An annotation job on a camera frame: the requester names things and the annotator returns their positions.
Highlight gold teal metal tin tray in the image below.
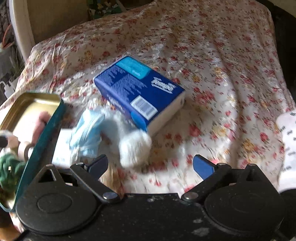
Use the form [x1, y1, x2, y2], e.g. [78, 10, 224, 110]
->
[1, 92, 65, 212]

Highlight pink fabric bundle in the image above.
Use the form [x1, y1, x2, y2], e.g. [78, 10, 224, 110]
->
[32, 111, 51, 144]

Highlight white fluffy plush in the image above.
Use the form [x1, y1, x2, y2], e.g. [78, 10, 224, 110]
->
[100, 109, 152, 169]

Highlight light blue face mask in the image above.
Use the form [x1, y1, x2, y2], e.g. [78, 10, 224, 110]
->
[69, 109, 105, 158]

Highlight white patterned sock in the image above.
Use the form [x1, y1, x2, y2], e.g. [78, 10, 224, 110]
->
[276, 109, 296, 192]

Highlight blue Tempo tissue pack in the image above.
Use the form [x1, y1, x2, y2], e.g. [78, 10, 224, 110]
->
[93, 56, 186, 136]

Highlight green plush toy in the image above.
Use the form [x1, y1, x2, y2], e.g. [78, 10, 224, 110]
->
[1, 149, 26, 193]

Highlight beige tape roll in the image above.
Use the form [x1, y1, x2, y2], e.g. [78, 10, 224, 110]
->
[18, 142, 35, 162]

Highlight white plastic squeeze bottle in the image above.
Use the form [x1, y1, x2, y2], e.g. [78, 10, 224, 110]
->
[1, 81, 15, 99]

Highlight floral bed cover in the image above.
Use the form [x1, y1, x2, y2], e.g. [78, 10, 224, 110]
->
[1, 1, 295, 194]

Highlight white pocket tissue pack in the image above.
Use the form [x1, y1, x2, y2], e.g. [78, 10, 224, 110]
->
[52, 128, 79, 168]

